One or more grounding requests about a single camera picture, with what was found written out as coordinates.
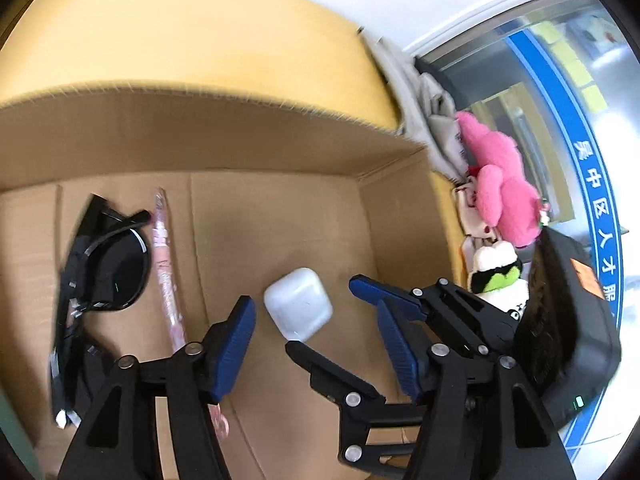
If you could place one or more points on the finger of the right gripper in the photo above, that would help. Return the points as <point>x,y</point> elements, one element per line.
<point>361,408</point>
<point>461,319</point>

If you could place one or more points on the beige cloth bag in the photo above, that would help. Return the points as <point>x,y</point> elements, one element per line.
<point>428,115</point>

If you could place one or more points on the panda plush toy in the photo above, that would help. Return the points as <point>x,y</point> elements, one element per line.
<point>496,277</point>

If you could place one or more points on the white earbuds case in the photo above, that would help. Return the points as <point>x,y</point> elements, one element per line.
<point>298,304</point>

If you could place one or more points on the brown cardboard box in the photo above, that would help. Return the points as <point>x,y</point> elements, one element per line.
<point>255,189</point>

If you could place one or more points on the pink plush toy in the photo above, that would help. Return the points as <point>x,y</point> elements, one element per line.
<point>505,200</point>

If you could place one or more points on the pink crystal bear pen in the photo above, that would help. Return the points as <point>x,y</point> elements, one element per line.
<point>164,269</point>

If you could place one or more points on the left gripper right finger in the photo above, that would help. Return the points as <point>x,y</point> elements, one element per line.
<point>482,420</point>

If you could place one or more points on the black sunglasses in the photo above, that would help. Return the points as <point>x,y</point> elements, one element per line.
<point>106,270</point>

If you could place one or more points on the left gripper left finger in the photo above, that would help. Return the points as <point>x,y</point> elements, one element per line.
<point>117,439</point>

